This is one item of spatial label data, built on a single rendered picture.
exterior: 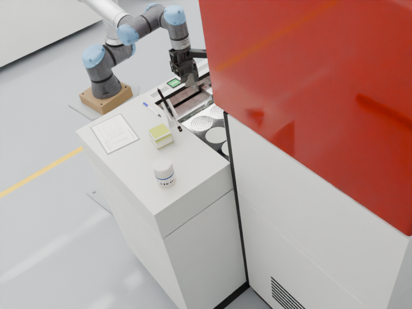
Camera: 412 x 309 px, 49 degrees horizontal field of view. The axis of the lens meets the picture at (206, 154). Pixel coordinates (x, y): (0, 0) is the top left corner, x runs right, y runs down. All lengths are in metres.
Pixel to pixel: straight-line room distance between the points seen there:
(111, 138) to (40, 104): 2.19
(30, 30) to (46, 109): 0.93
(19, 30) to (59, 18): 0.39
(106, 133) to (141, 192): 0.39
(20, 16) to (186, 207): 3.20
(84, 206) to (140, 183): 1.38
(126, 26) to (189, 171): 0.57
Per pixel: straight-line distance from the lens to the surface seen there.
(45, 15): 4.61
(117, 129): 1.94
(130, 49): 2.28
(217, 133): 1.90
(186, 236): 1.78
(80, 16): 4.74
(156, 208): 1.60
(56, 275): 2.80
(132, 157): 1.79
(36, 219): 3.12
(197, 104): 2.10
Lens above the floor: 2.18
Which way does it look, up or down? 45 degrees down
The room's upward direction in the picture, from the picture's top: 11 degrees counter-clockwise
